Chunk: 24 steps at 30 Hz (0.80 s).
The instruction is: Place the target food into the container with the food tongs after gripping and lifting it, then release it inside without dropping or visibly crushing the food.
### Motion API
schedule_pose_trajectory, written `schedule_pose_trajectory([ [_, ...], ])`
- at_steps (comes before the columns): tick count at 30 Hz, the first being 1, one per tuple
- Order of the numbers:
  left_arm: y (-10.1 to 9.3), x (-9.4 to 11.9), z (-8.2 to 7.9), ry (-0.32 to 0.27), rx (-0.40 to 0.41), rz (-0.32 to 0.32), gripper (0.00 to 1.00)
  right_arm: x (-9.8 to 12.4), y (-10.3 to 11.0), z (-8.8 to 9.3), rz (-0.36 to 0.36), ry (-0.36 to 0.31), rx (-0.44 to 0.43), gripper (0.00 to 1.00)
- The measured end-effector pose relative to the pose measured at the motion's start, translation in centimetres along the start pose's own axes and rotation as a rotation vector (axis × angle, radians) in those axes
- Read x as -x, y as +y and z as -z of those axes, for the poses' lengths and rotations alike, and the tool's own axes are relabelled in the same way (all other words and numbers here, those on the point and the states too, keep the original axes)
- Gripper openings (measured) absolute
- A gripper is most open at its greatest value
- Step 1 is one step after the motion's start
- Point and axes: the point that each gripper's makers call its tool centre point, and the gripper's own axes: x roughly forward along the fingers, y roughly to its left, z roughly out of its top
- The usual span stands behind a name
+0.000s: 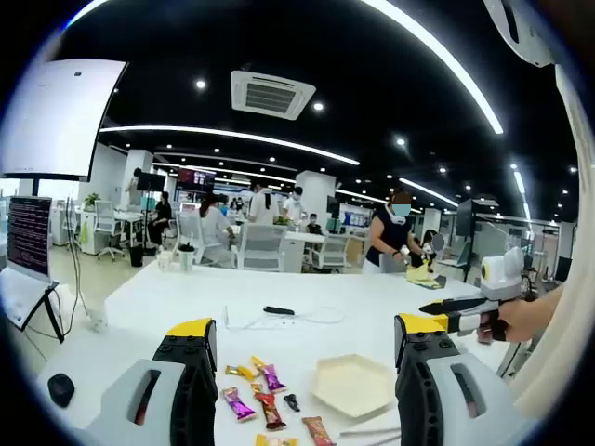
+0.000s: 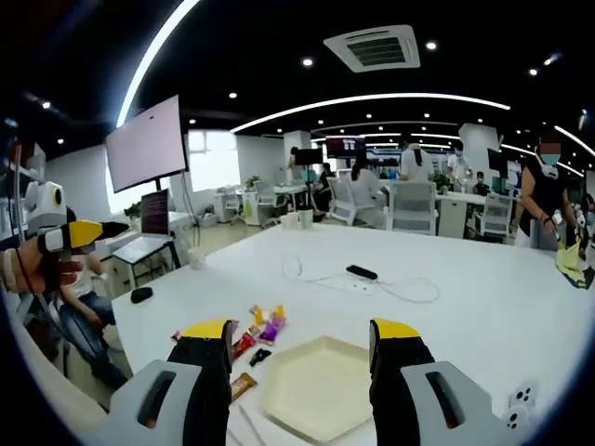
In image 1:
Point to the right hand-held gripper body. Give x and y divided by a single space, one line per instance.
504 279

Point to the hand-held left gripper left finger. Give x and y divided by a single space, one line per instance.
186 385

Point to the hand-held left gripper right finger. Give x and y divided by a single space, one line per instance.
418 385

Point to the purple food packet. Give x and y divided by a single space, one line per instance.
239 404
273 378

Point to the cream hexagonal container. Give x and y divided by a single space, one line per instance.
353 385

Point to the dark red food bar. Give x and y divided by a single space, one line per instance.
272 413

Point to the small black food snack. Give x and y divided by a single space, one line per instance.
292 403

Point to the person's right hand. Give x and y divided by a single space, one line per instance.
525 318

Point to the yellow cloth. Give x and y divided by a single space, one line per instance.
418 276

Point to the black monitor on stand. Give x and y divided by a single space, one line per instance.
465 218

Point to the patterned white paper cup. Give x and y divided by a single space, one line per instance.
97 319

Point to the black slim device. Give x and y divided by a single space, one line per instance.
279 310

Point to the black oval pouch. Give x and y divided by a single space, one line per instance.
61 390

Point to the plain white cup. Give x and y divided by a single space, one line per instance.
163 262

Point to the tall lidded drink cup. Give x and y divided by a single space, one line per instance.
186 260

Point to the white office chair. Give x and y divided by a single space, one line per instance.
109 223
261 248
334 253

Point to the black trash bin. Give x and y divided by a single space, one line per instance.
136 256

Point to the long ceiling light strip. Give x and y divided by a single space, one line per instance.
496 121

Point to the small side desk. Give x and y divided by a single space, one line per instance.
18 297

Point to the potted plant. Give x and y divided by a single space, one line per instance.
92 202

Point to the black monitor on tripod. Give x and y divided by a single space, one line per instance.
151 181

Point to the dark computer monitor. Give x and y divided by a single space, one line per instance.
29 237

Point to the white worn device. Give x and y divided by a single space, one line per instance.
530 42

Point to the ceiling air conditioner vent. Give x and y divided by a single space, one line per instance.
272 95

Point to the large display screen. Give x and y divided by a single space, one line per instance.
56 121

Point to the red wall screen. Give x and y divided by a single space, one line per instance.
196 180

